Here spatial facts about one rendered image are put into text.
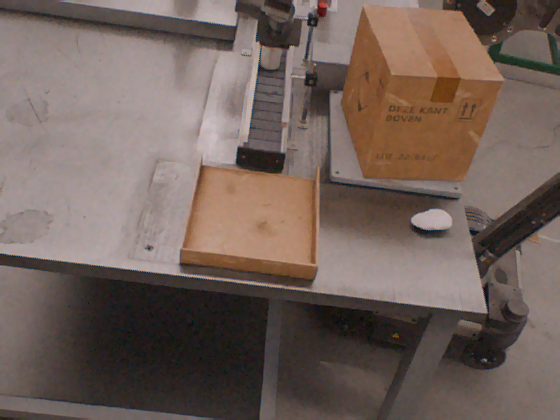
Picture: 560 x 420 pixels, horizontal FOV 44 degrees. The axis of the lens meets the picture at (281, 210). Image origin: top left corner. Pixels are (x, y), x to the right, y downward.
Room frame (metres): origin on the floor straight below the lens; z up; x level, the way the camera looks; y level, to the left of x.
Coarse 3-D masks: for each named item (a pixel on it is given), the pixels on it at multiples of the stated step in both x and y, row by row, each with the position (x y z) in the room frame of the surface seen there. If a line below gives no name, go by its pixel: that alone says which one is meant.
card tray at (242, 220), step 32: (192, 192) 1.05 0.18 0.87; (224, 192) 1.11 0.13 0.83; (256, 192) 1.13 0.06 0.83; (288, 192) 1.15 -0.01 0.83; (192, 224) 1.00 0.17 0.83; (224, 224) 1.01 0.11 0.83; (256, 224) 1.03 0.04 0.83; (288, 224) 1.05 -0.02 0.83; (192, 256) 0.89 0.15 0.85; (224, 256) 0.90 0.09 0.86; (256, 256) 0.94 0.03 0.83; (288, 256) 0.95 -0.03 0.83
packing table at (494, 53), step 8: (552, 40) 3.51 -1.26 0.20; (496, 48) 3.22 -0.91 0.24; (552, 48) 3.42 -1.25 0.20; (496, 56) 3.22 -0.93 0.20; (504, 56) 3.23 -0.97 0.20; (512, 56) 3.24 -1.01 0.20; (552, 56) 3.36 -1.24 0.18; (512, 64) 3.22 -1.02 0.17; (520, 64) 3.22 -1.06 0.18; (528, 64) 3.22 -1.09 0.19; (536, 64) 3.21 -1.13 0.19; (544, 64) 3.22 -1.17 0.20; (552, 64) 3.23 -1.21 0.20; (544, 72) 3.21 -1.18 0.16; (552, 72) 3.21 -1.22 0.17
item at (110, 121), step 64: (384, 0) 2.20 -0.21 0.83; (0, 64) 1.44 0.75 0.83; (64, 64) 1.49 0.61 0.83; (128, 64) 1.54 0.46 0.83; (192, 64) 1.60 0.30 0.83; (0, 128) 1.19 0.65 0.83; (64, 128) 1.23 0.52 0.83; (128, 128) 1.28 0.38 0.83; (192, 128) 1.32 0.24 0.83; (320, 128) 1.41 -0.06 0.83; (0, 192) 0.99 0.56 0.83; (64, 192) 1.03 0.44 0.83; (128, 192) 1.06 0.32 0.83; (320, 192) 1.17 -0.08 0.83; (384, 192) 1.21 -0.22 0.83; (0, 256) 0.84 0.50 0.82; (64, 256) 0.86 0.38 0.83; (128, 256) 0.88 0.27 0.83; (320, 256) 0.97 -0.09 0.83; (384, 256) 1.01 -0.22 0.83; (448, 256) 1.04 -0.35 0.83
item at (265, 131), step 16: (256, 80) 1.50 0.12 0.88; (272, 80) 1.51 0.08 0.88; (256, 96) 1.42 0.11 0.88; (272, 96) 1.44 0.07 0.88; (256, 112) 1.36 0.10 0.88; (272, 112) 1.37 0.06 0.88; (256, 128) 1.29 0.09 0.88; (272, 128) 1.30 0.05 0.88; (256, 144) 1.23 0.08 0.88; (272, 144) 1.24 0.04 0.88
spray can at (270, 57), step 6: (264, 48) 1.56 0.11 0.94; (270, 48) 1.55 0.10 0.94; (276, 48) 1.55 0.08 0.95; (264, 54) 1.55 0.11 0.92; (270, 54) 1.55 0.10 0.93; (276, 54) 1.55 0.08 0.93; (264, 60) 1.55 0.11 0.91; (270, 60) 1.55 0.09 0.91; (276, 60) 1.56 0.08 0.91; (264, 66) 1.55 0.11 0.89; (270, 66) 1.55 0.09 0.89; (276, 66) 1.56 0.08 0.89
